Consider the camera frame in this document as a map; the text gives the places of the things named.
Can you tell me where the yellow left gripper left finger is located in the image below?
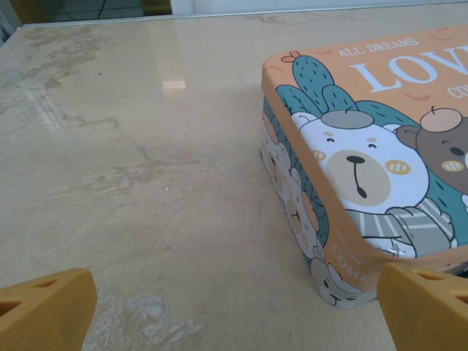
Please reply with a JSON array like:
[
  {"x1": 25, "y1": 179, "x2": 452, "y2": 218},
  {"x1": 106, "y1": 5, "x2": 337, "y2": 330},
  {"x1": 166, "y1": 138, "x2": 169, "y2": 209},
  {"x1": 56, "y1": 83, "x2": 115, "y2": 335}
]
[{"x1": 0, "y1": 268, "x2": 99, "y2": 351}]

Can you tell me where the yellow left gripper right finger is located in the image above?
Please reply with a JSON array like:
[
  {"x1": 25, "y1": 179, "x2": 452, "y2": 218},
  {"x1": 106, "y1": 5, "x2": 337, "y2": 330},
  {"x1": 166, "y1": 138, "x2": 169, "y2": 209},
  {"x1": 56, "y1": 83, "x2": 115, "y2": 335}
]
[{"x1": 377, "y1": 262, "x2": 468, "y2": 351}]

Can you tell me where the orange cartoon bear tin box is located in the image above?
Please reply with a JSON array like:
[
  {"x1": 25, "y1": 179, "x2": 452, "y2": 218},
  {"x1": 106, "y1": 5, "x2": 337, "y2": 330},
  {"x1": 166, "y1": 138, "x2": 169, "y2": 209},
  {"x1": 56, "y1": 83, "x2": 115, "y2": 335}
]
[{"x1": 259, "y1": 23, "x2": 468, "y2": 310}]

